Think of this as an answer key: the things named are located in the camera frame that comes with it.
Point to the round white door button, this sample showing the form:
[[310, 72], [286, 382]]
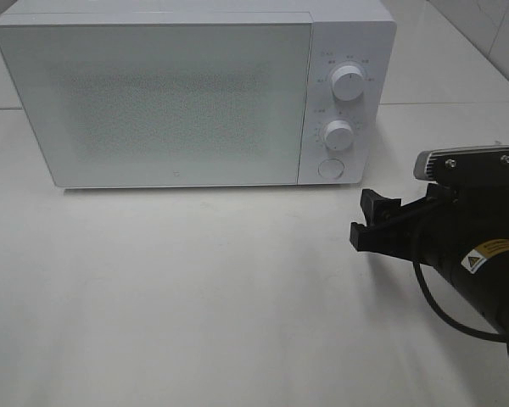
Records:
[[331, 169]]

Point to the upper white power knob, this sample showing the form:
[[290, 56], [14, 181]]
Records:
[[347, 82]]

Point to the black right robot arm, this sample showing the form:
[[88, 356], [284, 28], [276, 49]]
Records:
[[482, 280]]

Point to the white microwave oven body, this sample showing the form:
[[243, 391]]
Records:
[[341, 32]]

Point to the lower white timer knob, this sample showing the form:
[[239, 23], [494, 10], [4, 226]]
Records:
[[338, 135]]

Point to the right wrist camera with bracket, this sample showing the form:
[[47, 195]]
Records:
[[469, 167]]

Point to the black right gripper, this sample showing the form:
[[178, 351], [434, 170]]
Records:
[[438, 230]]

